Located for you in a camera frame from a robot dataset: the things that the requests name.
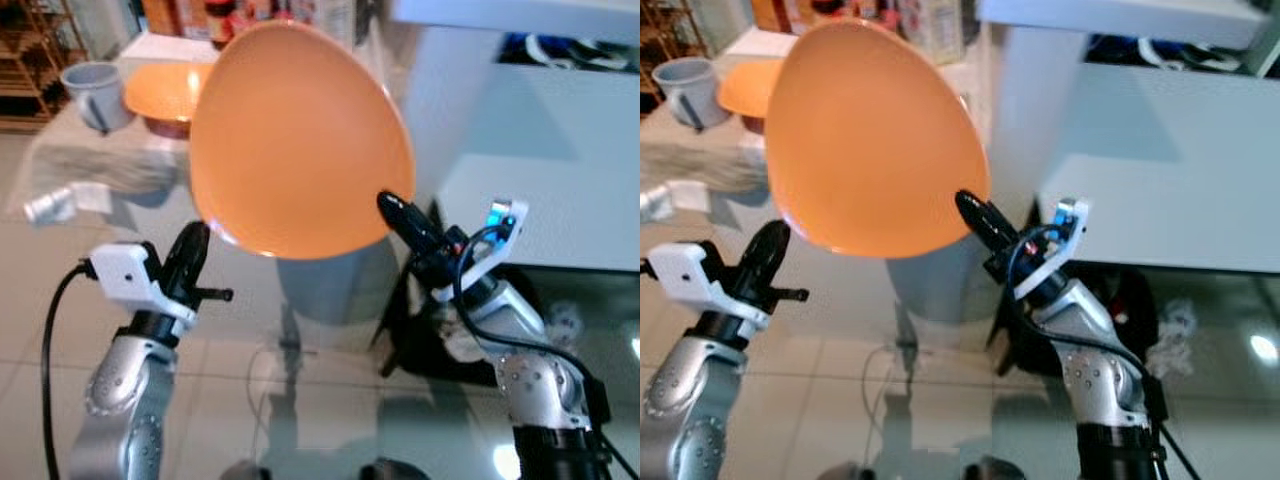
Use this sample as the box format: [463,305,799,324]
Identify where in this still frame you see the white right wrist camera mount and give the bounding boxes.
[1012,197,1092,301]
[433,198,529,303]

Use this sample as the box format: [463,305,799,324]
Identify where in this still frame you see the wooden shelf rack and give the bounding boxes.
[640,0,704,99]
[0,0,89,134]

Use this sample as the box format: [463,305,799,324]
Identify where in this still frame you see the white printed carton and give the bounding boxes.
[898,0,967,63]
[318,0,358,47]

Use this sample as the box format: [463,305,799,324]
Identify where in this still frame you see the white paper packet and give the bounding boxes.
[640,185,682,222]
[24,184,112,224]

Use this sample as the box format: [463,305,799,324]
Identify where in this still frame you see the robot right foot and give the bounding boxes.
[358,457,433,480]
[958,455,1028,480]

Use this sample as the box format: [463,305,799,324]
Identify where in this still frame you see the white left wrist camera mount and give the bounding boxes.
[88,242,198,323]
[648,242,772,327]

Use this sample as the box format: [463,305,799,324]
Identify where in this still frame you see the grey round bin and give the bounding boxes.
[277,238,402,327]
[884,240,987,324]

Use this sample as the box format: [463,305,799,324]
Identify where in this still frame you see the grey mug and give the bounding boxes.
[60,62,137,134]
[650,57,722,132]

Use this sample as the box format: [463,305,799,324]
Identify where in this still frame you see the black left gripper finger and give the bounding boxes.
[163,221,214,298]
[746,219,792,296]

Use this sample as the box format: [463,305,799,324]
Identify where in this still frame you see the white counter cabinet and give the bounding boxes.
[388,0,641,273]
[975,0,1280,274]

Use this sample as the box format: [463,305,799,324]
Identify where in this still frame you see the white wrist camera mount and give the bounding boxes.
[433,198,529,303]
[88,242,198,323]
[1012,197,1092,301]
[648,242,772,327]

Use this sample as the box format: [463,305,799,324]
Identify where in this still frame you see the large orange plate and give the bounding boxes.
[188,20,417,261]
[765,18,991,259]

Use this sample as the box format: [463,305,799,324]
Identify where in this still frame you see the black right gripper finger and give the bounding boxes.
[377,190,448,258]
[954,188,1022,254]

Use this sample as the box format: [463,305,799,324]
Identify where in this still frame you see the orange bowl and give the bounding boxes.
[123,62,217,140]
[717,58,787,135]

